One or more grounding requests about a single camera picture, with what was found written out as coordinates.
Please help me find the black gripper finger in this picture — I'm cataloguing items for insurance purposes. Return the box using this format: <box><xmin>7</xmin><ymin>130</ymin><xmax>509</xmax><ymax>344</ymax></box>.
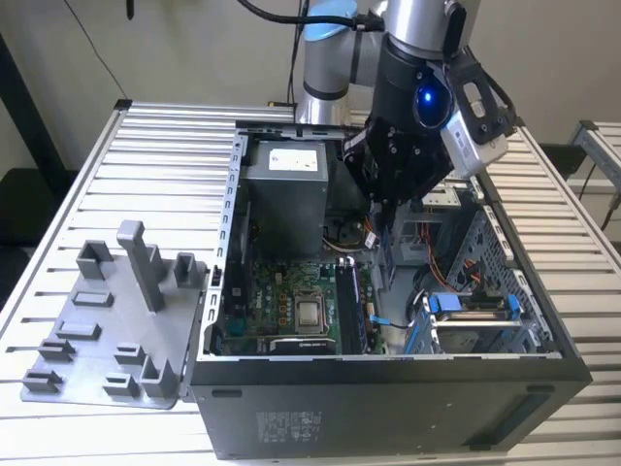
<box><xmin>386</xmin><ymin>157</ymin><xmax>456</xmax><ymax>216</ymax></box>
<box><xmin>340</xmin><ymin>134</ymin><xmax>388</xmax><ymax>216</ymax></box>

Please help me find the grey metal drive cage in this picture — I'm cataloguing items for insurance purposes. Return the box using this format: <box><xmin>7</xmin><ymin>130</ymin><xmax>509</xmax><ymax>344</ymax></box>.
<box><xmin>371</xmin><ymin>177</ymin><xmax>481</xmax><ymax>269</ymax></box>

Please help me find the grey power supply unit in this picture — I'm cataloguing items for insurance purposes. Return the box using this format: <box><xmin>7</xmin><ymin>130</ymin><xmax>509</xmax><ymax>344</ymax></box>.
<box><xmin>240</xmin><ymin>139</ymin><xmax>332</xmax><ymax>259</ymax></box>

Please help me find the green motherboard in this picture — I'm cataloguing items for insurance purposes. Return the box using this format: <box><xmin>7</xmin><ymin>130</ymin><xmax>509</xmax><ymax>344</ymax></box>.
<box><xmin>212</xmin><ymin>255</ymin><xmax>390</xmax><ymax>357</ymax></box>

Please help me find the blue disk carrier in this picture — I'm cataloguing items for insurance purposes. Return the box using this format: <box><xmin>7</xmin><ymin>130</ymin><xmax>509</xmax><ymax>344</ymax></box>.
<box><xmin>423</xmin><ymin>292</ymin><xmax>524</xmax><ymax>327</ymax></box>

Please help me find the black box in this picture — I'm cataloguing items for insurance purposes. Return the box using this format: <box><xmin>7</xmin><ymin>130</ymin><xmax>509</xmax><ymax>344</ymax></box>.
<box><xmin>538</xmin><ymin>143</ymin><xmax>589</xmax><ymax>182</ymax></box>

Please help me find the CPU socket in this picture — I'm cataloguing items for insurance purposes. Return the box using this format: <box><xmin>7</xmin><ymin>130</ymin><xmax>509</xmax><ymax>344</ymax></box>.
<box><xmin>289</xmin><ymin>288</ymin><xmax>330</xmax><ymax>338</ymax></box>

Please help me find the black rear case fan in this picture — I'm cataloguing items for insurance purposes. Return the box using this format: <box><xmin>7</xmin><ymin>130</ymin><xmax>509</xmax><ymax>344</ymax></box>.
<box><xmin>226</xmin><ymin>196</ymin><xmax>252</xmax><ymax>292</ymax></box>

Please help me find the silver CPU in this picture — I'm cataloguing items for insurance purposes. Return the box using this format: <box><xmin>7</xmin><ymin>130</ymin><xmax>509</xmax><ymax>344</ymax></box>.
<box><xmin>296</xmin><ymin>300</ymin><xmax>325</xmax><ymax>334</ymax></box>

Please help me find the grey hard disk drive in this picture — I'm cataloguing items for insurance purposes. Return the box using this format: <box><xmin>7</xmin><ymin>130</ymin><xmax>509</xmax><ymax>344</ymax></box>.
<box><xmin>434</xmin><ymin>310</ymin><xmax>508</xmax><ymax>354</ymax></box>

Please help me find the adjacent metal slat table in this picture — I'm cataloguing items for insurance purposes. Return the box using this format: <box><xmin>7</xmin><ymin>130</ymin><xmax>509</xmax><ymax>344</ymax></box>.
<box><xmin>566</xmin><ymin>118</ymin><xmax>621</xmax><ymax>195</ymax></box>

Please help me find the black graphics card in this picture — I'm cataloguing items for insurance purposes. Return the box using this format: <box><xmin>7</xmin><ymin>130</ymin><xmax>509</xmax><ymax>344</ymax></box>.
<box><xmin>256</xmin><ymin>336</ymin><xmax>340</xmax><ymax>357</ymax></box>

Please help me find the black PC case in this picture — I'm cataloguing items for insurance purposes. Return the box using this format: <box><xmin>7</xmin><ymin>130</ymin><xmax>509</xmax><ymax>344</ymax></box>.
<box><xmin>181</xmin><ymin>118</ymin><xmax>594</xmax><ymax>462</ymax></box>

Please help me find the grey plastic parts rack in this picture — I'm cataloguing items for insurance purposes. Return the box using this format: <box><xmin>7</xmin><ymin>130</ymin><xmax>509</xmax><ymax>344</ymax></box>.
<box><xmin>18</xmin><ymin>219</ymin><xmax>211</xmax><ymax>413</ymax></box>

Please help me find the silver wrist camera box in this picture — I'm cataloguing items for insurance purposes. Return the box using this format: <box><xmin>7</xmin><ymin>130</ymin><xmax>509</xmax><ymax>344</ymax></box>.
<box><xmin>440</xmin><ymin>109</ymin><xmax>509</xmax><ymax>177</ymax></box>

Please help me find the thin black hanging cable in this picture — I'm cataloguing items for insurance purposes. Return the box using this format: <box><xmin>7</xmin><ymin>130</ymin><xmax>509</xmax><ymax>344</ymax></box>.
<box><xmin>284</xmin><ymin>0</ymin><xmax>312</xmax><ymax>107</ymax></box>

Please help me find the blue-ended data wire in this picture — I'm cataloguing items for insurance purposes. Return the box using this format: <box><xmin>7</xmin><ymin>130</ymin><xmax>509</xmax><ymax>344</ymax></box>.
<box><xmin>368</xmin><ymin>313</ymin><xmax>418</xmax><ymax>332</ymax></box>

